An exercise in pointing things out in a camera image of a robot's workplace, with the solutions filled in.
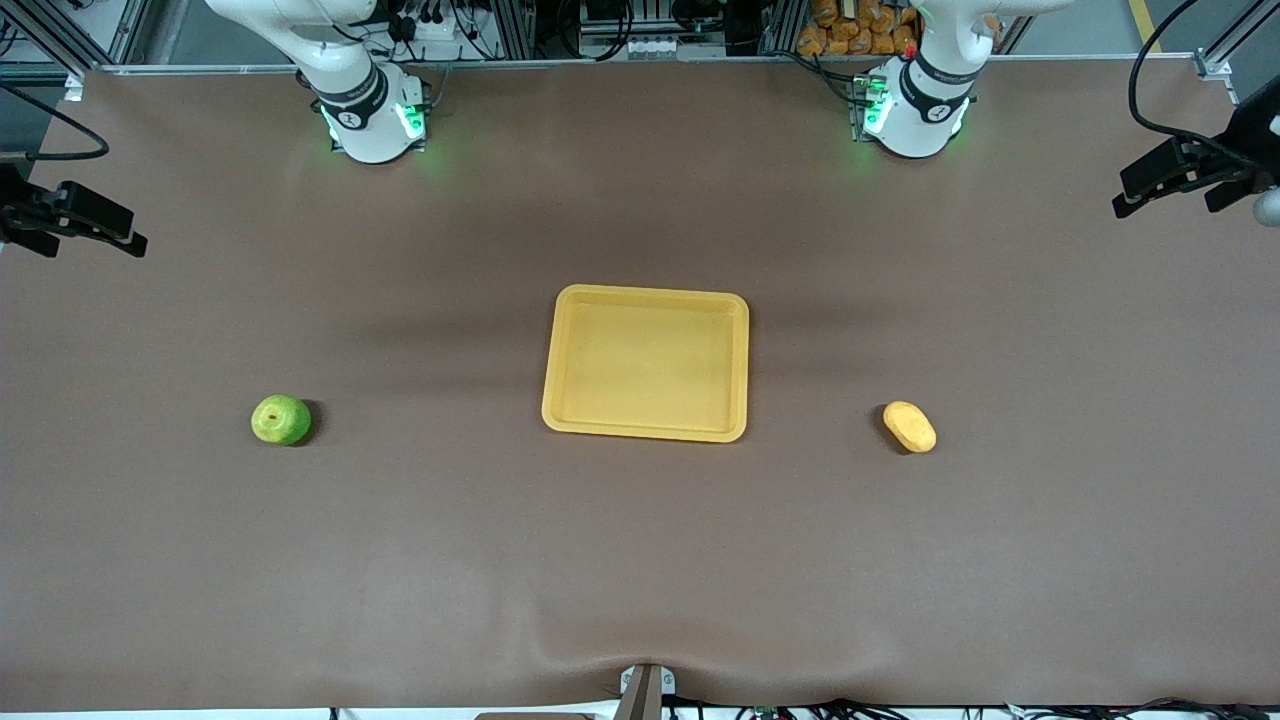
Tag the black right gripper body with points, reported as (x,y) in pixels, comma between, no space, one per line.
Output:
(12,210)

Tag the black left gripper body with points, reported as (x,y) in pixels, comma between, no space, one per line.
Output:
(1252,137)

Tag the green apple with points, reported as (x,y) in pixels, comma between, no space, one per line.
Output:
(281,420)

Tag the yellow potato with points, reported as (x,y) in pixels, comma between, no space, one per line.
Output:
(910,427)

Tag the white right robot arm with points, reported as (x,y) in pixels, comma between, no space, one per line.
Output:
(365,110)

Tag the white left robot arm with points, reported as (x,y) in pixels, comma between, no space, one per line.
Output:
(915,115)

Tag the yellow plastic tray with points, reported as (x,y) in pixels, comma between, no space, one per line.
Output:
(645,365)

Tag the orange toy food pile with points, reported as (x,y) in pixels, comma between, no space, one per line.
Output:
(855,30)

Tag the white power strip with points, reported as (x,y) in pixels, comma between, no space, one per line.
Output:
(435,27)

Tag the brown table mat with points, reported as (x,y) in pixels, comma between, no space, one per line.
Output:
(300,560)

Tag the grey camera pole mount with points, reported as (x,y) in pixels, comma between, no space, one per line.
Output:
(646,692)

